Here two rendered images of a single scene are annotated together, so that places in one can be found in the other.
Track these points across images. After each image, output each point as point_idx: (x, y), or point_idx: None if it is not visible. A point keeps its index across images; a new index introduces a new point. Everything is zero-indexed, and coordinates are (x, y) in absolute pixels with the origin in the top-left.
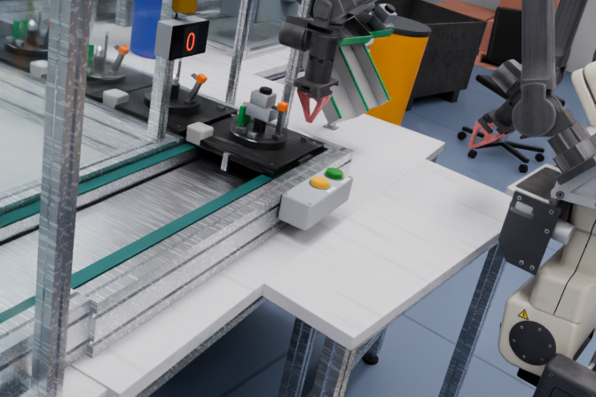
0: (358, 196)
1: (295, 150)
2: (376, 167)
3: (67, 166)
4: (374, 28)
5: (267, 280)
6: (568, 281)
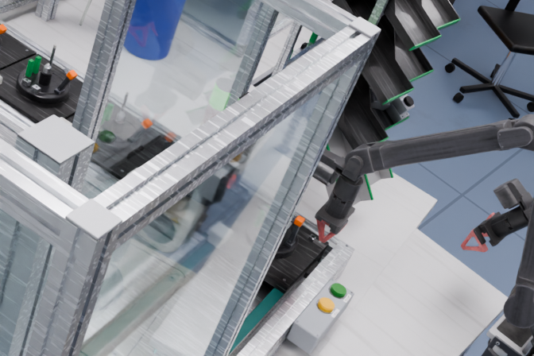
0: (353, 289)
1: (303, 255)
2: (369, 245)
3: None
4: (390, 116)
5: None
6: None
